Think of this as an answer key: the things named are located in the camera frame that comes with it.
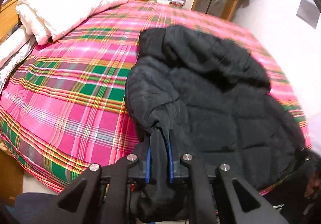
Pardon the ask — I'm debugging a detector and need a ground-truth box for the white folded duvet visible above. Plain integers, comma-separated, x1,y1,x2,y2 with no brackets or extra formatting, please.
15,0,131,45

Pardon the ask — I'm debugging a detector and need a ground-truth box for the person's leg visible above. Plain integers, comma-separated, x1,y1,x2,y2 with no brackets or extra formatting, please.
262,172,309,224
14,192,64,224

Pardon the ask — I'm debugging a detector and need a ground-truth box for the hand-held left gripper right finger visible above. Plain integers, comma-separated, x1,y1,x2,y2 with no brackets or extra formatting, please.
167,139,289,224

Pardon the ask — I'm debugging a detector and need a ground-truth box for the bed with pink plaid sheet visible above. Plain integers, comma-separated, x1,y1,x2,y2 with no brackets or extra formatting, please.
0,0,313,193

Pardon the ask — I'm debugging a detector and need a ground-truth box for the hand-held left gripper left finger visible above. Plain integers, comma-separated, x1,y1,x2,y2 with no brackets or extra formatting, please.
50,139,152,224

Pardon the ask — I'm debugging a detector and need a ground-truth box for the person's left leg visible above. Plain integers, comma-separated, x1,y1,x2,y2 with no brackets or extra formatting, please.
14,192,64,224

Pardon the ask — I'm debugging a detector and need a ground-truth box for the white pillow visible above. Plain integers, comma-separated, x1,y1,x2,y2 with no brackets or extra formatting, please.
0,25,37,69

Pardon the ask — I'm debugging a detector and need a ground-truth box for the grey wall panel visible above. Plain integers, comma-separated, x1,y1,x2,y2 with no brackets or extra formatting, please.
296,0,320,29

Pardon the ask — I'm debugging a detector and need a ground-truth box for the wooden headboard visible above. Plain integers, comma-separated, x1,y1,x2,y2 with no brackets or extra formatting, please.
0,0,61,42

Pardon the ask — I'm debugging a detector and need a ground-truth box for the black hooded puffer jacket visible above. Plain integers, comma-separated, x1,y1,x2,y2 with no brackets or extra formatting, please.
124,25,308,223

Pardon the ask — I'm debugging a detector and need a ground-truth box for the person's right leg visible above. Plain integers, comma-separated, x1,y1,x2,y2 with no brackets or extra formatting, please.
262,172,309,224

